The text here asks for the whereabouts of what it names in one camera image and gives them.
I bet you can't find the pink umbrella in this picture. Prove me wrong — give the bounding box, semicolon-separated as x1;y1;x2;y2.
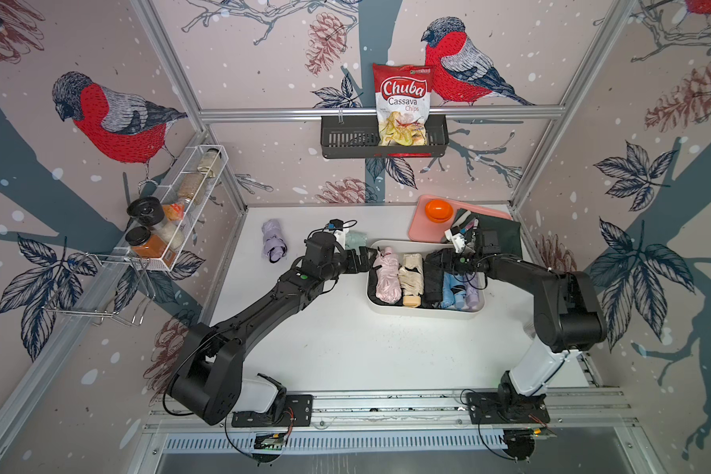
374;247;402;304

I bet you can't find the beige umbrella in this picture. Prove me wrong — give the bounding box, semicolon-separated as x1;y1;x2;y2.
398;253;424;308

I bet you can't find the light blue umbrella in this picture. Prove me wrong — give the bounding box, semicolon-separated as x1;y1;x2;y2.
440;273;466;310

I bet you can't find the black umbrella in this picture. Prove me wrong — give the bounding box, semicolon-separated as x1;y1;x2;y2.
422;264;444;309

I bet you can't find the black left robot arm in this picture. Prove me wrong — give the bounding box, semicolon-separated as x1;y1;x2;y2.
165;230;377;426

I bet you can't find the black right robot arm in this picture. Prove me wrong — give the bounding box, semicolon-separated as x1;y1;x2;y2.
422;229;608;402

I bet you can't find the white plastic storage box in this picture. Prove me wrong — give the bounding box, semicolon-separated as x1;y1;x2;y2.
367;240;485;320

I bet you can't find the dark green cloth napkin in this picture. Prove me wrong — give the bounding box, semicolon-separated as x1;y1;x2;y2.
452;209;523;257

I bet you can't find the orange plastic bowl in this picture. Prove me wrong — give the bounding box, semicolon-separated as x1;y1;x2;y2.
424;199;455;223

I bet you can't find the pink plastic tray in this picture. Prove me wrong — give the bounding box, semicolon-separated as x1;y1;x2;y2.
408;195;512;243

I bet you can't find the glass spice jars row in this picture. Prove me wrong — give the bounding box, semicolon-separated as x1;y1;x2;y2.
162;148;221;221

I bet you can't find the red cassava chips bag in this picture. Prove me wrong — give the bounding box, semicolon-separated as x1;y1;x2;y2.
372;64;434;146

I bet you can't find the orange spice jar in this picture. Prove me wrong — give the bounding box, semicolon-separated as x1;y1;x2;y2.
124;226;176;265

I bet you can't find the black lid spice grinder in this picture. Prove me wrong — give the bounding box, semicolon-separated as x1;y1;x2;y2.
126;197;165;227

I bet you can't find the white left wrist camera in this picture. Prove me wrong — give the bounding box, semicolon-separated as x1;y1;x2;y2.
327;218;347;247

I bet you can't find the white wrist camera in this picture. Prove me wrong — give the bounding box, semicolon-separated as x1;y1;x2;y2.
327;218;347;247
444;227;466;254

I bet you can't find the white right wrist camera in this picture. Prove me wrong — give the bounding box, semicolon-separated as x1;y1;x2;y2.
444;227;466;254

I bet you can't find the black wire wall basket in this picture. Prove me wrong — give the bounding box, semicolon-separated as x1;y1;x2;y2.
320;116;450;159

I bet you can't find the white wire spice rack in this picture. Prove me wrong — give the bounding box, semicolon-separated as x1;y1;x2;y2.
99;144;228;277

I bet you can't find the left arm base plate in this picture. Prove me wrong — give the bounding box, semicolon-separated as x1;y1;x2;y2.
231;394;314;428

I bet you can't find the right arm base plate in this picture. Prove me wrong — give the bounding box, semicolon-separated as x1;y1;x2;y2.
461;391;551;425

